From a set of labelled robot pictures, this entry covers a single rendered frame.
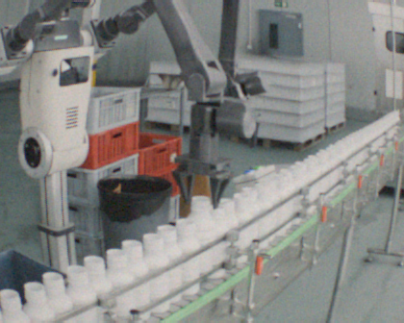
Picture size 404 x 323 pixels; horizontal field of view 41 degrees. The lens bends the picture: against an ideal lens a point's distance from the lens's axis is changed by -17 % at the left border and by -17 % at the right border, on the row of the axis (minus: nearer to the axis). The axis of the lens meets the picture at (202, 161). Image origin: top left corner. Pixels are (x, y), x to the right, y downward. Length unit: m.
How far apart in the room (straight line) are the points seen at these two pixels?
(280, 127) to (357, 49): 4.16
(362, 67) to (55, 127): 10.24
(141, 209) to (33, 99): 1.80
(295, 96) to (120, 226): 4.83
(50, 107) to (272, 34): 10.71
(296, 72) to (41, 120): 6.37
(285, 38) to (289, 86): 4.31
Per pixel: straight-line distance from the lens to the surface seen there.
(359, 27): 11.69
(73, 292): 0.98
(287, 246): 1.68
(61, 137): 1.74
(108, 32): 1.92
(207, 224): 1.28
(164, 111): 8.96
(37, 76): 1.72
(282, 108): 8.01
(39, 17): 1.49
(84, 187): 3.83
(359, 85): 11.72
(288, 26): 12.14
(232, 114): 1.20
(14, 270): 1.67
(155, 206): 3.44
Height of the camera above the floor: 1.55
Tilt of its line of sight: 13 degrees down
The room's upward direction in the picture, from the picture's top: 2 degrees clockwise
